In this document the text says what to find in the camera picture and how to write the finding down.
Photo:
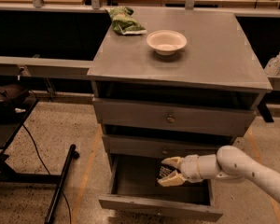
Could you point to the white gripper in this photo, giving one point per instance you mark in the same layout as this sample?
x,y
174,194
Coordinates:
x,y
189,168

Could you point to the black rxbar chocolate bar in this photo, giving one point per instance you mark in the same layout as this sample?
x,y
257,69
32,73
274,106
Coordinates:
x,y
166,176

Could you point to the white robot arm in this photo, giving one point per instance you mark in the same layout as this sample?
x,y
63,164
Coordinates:
x,y
229,163

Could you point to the grey open bottom drawer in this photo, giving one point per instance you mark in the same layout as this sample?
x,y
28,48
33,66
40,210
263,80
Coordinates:
x,y
134,188

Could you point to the grey middle drawer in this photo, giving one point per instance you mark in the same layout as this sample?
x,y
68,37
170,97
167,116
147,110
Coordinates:
x,y
163,147

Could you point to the grey top drawer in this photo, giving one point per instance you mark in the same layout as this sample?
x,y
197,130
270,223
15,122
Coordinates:
x,y
180,118

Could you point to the grey drawer cabinet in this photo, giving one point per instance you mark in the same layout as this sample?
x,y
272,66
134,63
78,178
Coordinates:
x,y
195,101

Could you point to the white paper bowl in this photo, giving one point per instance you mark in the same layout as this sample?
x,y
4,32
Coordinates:
x,y
166,42

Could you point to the clear sanitizer pump bottle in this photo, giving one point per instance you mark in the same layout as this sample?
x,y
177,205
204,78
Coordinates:
x,y
273,66

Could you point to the green chip bag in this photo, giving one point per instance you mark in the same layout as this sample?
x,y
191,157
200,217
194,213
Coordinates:
x,y
123,23

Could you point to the black rolling cart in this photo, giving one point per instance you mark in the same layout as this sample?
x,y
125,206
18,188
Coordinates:
x,y
11,120

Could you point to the dark bag on cart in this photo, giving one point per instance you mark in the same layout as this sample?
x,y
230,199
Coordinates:
x,y
12,95

